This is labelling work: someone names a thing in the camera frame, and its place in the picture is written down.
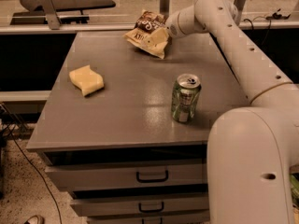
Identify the yellow sponge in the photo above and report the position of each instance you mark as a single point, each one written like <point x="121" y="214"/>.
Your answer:
<point x="86" y="80"/>

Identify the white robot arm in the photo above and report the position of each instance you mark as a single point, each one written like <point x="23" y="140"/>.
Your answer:
<point x="250" y="150"/>

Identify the green soda can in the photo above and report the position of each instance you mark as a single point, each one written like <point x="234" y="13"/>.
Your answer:
<point x="185" y="96"/>

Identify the middle drawer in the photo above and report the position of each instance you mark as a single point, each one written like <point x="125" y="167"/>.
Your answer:
<point x="140" y="205"/>

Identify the grey drawer cabinet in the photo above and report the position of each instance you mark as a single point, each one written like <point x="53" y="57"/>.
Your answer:
<point x="130" y="118"/>

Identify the middle metal bracket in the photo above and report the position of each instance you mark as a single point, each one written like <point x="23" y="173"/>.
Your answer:
<point x="164" y="7"/>

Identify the bottom drawer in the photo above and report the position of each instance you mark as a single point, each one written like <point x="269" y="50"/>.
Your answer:
<point x="188" y="217"/>

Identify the left metal bracket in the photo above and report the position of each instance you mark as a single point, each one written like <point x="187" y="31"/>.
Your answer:
<point x="51" y="16"/>

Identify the brown chip bag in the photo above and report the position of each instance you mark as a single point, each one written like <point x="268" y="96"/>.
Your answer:
<point x="147" y="23"/>

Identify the shoe tip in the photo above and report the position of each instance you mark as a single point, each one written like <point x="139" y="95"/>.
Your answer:
<point x="37" y="219"/>

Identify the black office chair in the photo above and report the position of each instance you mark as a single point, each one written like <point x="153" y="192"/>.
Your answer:
<point x="35" y="12"/>

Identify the green snack bag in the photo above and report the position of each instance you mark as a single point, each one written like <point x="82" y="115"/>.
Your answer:
<point x="295" y="189"/>

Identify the drawer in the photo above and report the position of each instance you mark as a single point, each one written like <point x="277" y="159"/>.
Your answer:
<point x="127" y="175"/>
<point x="140" y="205"/>
<point x="188" y="217"/>

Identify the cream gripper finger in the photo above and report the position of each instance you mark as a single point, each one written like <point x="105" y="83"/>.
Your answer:
<point x="159" y="36"/>

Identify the top drawer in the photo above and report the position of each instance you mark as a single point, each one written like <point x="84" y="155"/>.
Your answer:
<point x="127" y="175"/>

